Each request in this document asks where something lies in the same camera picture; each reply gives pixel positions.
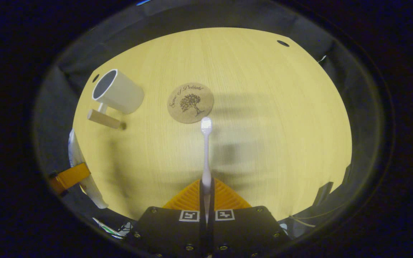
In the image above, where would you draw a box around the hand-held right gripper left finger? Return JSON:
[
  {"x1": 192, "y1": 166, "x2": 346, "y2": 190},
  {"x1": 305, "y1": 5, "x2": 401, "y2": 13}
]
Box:
[{"x1": 126, "y1": 178, "x2": 207, "y2": 258}]

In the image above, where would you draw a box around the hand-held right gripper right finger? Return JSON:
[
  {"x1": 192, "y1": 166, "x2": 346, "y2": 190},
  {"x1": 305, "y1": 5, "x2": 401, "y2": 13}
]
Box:
[{"x1": 206, "y1": 178, "x2": 290, "y2": 258}]

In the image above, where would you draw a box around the white toothpaste tube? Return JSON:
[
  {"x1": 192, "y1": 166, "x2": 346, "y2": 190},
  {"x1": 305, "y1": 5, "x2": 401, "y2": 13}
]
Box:
[{"x1": 68, "y1": 128, "x2": 109, "y2": 209}]

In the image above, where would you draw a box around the white toothbrush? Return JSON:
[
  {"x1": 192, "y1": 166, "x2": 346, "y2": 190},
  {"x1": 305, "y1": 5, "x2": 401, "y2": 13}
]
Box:
[{"x1": 200, "y1": 117, "x2": 213, "y2": 223}]

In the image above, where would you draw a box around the white cup with wooden handle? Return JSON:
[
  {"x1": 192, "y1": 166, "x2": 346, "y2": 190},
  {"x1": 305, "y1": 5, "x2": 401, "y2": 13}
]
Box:
[{"x1": 86, "y1": 69, "x2": 145, "y2": 130}]

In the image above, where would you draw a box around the round cork coaster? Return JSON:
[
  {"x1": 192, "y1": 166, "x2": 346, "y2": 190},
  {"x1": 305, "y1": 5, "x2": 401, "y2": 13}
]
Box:
[{"x1": 167, "y1": 83, "x2": 214, "y2": 124}]

